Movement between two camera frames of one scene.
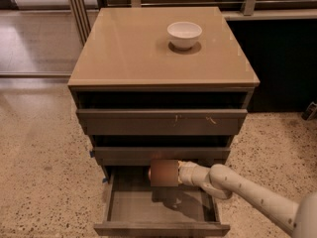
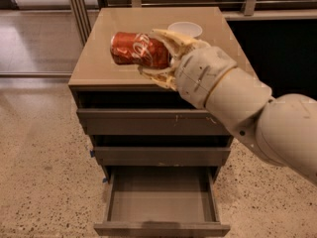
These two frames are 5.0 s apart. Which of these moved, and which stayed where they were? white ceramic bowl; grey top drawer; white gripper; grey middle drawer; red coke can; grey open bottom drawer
Moved: white gripper; red coke can
Stayed: white ceramic bowl; grey middle drawer; grey top drawer; grey open bottom drawer
